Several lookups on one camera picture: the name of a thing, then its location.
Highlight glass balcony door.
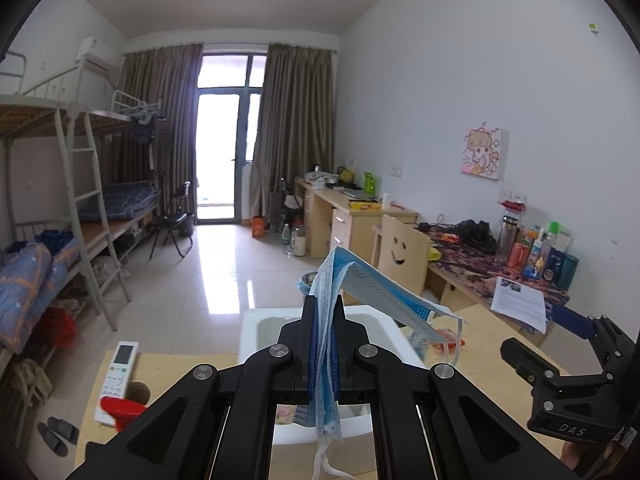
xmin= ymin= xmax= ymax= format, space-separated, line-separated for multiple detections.
xmin=192 ymin=50 xmax=266 ymax=223

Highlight light wood desk with drawers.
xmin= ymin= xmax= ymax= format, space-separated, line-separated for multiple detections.
xmin=295 ymin=177 xmax=418 ymax=261

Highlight white lotion pump bottle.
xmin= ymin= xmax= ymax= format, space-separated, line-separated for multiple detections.
xmin=100 ymin=396 xmax=148 ymax=433

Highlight white remote control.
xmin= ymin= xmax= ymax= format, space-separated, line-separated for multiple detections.
xmin=95 ymin=341 xmax=140 ymax=426

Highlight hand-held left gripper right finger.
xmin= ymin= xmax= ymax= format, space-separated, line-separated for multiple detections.
xmin=332 ymin=294 xmax=581 ymax=480

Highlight group of toiletry bottles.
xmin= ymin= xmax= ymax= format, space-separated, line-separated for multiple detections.
xmin=495 ymin=199 xmax=581 ymax=292

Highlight black slipper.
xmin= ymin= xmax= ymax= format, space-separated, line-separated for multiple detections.
xmin=48 ymin=416 xmax=80 ymax=445
xmin=37 ymin=422 xmax=68 ymax=457

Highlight desk with patterned cover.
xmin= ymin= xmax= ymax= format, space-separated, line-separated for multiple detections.
xmin=372 ymin=222 xmax=571 ymax=321

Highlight wooden smiley face chair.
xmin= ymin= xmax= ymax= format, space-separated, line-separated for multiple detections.
xmin=372 ymin=214 xmax=432 ymax=301

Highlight white foam box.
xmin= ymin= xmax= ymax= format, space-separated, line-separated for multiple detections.
xmin=239 ymin=306 xmax=426 ymax=446

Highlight red snack packet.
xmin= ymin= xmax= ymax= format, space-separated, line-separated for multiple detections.
xmin=432 ymin=327 xmax=466 ymax=348

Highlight black headphones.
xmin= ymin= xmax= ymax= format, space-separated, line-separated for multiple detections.
xmin=452 ymin=219 xmax=496 ymax=246

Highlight brown curtain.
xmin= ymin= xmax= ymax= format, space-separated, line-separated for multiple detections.
xmin=250 ymin=42 xmax=335 ymax=221
xmin=117 ymin=44 xmax=203 ymax=196

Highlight blue face mask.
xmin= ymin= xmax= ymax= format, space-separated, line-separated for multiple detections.
xmin=302 ymin=246 xmax=466 ymax=480

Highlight black folding chair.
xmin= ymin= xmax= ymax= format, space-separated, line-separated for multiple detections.
xmin=150 ymin=181 xmax=194 ymax=260

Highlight printed paper sheet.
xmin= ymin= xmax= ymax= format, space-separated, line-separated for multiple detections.
xmin=490 ymin=276 xmax=547 ymax=335

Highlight pink cartoon wall picture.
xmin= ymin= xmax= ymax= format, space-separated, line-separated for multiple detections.
xmin=461 ymin=126 xmax=510 ymax=181

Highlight red cloth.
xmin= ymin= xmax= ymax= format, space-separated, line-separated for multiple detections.
xmin=35 ymin=307 xmax=78 ymax=348

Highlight dark hanging clothes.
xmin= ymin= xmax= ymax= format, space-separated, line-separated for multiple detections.
xmin=129 ymin=115 xmax=157 ymax=143

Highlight folded dark blue plaid quilt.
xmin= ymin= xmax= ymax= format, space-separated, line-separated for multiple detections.
xmin=77 ymin=182 xmax=161 ymax=223

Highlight metal bunk bed with ladder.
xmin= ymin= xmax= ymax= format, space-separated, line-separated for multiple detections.
xmin=0 ymin=50 xmax=132 ymax=411

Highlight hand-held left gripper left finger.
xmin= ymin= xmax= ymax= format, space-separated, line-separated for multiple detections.
xmin=65 ymin=295 xmax=321 ymax=480

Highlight white air conditioner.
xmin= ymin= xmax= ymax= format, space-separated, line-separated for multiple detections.
xmin=77 ymin=36 xmax=115 ymax=71

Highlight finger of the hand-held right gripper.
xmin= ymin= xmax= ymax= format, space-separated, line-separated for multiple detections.
xmin=501 ymin=338 xmax=608 ymax=397
xmin=551 ymin=304 xmax=630 ymax=377

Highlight beige cloth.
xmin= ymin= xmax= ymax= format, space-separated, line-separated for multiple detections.
xmin=12 ymin=357 xmax=53 ymax=406

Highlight blue orange checked quilt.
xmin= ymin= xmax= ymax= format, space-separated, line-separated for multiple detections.
xmin=0 ymin=242 xmax=81 ymax=356

